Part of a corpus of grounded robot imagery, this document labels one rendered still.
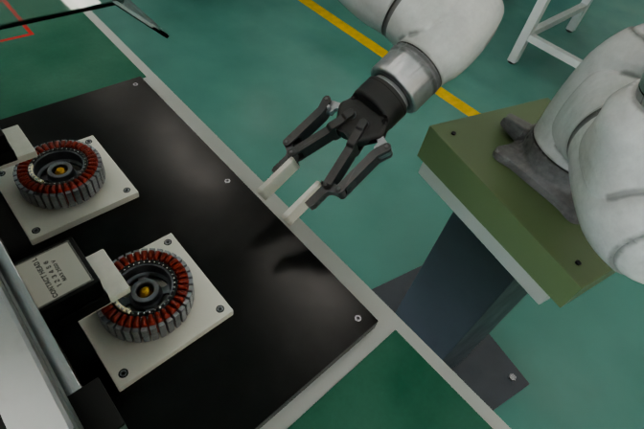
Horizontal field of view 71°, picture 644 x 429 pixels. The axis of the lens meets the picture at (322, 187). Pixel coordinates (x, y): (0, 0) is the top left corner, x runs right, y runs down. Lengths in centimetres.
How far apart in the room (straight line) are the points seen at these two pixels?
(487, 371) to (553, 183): 85
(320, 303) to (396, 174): 136
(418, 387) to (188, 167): 47
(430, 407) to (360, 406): 9
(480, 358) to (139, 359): 118
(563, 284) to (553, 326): 102
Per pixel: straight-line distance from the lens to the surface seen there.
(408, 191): 190
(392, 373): 63
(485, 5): 71
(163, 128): 84
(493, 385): 156
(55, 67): 106
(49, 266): 50
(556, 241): 79
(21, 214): 74
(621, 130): 59
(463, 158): 82
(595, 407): 173
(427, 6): 69
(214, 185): 74
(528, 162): 85
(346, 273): 69
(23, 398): 23
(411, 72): 65
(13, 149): 69
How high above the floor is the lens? 132
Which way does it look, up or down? 47 degrees down
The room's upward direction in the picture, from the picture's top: 13 degrees clockwise
